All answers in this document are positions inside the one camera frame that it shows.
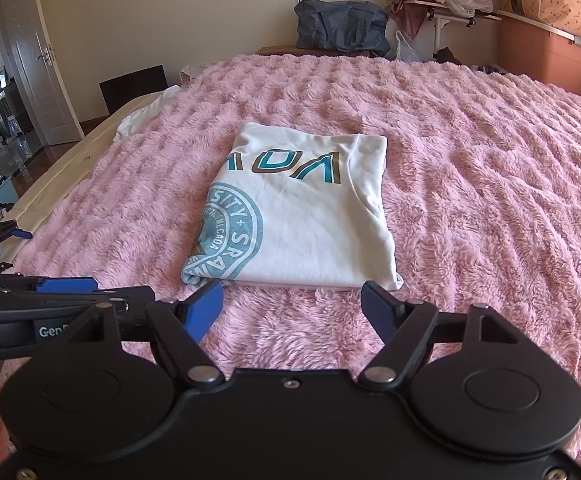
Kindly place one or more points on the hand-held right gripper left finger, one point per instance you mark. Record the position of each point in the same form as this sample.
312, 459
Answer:
205, 310

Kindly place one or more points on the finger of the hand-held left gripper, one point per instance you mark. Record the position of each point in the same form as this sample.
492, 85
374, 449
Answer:
65, 286
130, 297

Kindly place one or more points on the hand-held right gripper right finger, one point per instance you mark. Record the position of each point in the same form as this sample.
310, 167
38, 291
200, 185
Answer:
378, 312

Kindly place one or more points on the pink clothes pile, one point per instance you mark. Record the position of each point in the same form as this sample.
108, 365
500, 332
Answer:
408, 10

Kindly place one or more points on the beige mattress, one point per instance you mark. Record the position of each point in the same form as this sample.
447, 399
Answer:
70, 170

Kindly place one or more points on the pink fluffy blanket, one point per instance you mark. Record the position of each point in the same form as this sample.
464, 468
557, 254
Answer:
470, 185

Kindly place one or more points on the white crumpled garment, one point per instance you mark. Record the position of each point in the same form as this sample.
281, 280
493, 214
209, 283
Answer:
143, 115

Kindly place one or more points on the black shelf unit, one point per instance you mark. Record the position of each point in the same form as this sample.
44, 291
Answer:
3, 102

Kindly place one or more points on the white door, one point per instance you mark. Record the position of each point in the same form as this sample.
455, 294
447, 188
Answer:
50, 85

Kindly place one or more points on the black flat panel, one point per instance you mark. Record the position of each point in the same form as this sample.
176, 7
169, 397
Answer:
133, 87

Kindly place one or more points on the cream cloth bag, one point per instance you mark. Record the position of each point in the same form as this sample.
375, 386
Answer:
191, 75

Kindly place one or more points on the white plastic bag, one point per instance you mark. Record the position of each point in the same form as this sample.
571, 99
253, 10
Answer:
409, 49

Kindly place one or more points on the dark brown fuzzy item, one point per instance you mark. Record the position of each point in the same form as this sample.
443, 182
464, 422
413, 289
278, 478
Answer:
446, 54

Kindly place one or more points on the white grey shoes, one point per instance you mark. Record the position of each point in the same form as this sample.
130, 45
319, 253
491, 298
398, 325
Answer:
485, 67

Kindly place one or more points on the blue fabric bag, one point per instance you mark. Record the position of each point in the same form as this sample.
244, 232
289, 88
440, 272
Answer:
343, 27

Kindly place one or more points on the orange storage bin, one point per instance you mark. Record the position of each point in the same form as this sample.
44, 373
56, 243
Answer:
545, 60

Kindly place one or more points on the white folding table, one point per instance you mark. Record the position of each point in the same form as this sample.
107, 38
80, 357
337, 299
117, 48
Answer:
450, 15

